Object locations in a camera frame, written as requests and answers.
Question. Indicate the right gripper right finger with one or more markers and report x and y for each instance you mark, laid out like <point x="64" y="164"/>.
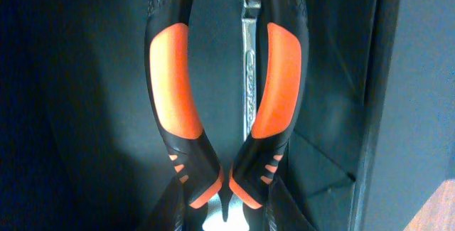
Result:
<point x="281" y="212"/>

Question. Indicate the silver blue wrench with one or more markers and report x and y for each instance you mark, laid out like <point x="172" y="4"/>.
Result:
<point x="250" y="12"/>

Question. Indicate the orange black needle-nose pliers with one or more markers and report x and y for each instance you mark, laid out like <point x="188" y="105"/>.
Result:
<point x="216" y="200"/>

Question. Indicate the black open box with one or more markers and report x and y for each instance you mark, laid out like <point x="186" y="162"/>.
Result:
<point x="372" y="149"/>

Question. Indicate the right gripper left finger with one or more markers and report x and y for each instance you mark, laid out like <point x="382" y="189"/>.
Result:
<point x="169" y="212"/>

